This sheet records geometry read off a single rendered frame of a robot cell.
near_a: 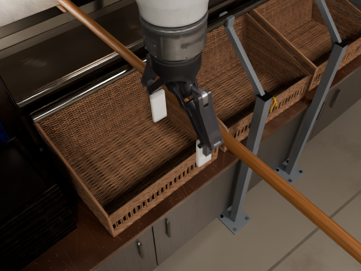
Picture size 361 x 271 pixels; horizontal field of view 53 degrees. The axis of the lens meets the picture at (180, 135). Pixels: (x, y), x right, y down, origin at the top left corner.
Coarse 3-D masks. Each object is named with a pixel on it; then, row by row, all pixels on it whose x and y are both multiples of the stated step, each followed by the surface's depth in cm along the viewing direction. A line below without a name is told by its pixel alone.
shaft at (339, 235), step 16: (64, 0) 122; (80, 16) 117; (96, 32) 112; (112, 48) 109; (144, 64) 101; (224, 144) 85; (240, 144) 84; (256, 160) 81; (272, 176) 78; (288, 192) 76; (304, 208) 74; (320, 224) 72; (336, 224) 71; (336, 240) 70; (352, 240) 69; (352, 256) 69
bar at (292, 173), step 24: (264, 0) 131; (216, 24) 120; (240, 48) 126; (336, 48) 150; (120, 72) 104; (72, 96) 98; (264, 96) 129; (264, 120) 138; (312, 120) 182; (288, 168) 218; (240, 192) 177; (240, 216) 203
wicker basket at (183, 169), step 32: (96, 96) 150; (128, 96) 161; (64, 128) 146; (96, 128) 156; (128, 128) 167; (192, 128) 159; (64, 160) 130; (96, 160) 156; (128, 160) 156; (160, 160) 156; (192, 160) 143; (96, 192) 146; (128, 192) 146; (160, 192) 140; (128, 224) 137
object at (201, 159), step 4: (196, 144) 59; (196, 148) 60; (200, 148) 60; (196, 152) 61; (200, 152) 61; (196, 156) 62; (200, 156) 62; (204, 156) 63; (208, 156) 64; (196, 160) 63; (200, 160) 63; (204, 160) 63; (208, 160) 65; (196, 164) 64; (200, 164) 63
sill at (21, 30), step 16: (80, 0) 128; (96, 0) 128; (112, 0) 133; (32, 16) 121; (48, 16) 121; (64, 16) 124; (0, 32) 116; (16, 32) 116; (32, 32) 119; (0, 48) 115
